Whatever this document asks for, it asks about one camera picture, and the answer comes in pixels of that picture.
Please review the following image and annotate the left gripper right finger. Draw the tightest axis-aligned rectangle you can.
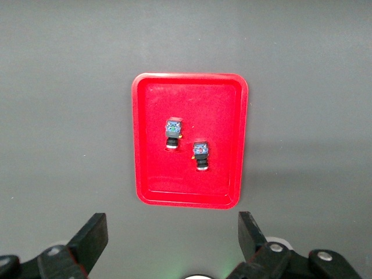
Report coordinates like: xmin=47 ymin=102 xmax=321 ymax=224
xmin=226 ymin=211 xmax=292 ymax=279

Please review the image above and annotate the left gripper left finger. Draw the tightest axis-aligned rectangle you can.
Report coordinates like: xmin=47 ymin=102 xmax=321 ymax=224
xmin=37 ymin=212 xmax=109 ymax=279

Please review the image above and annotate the red push button switch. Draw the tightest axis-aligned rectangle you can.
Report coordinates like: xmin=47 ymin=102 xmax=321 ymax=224
xmin=191 ymin=139 xmax=211 ymax=173
xmin=164 ymin=117 xmax=184 ymax=152

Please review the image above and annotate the dark grey table mat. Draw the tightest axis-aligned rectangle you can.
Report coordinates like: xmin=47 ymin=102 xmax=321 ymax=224
xmin=0 ymin=0 xmax=372 ymax=279

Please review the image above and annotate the red plastic tray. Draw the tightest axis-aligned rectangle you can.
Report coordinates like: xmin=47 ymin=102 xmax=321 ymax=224
xmin=130 ymin=72 xmax=250 ymax=210

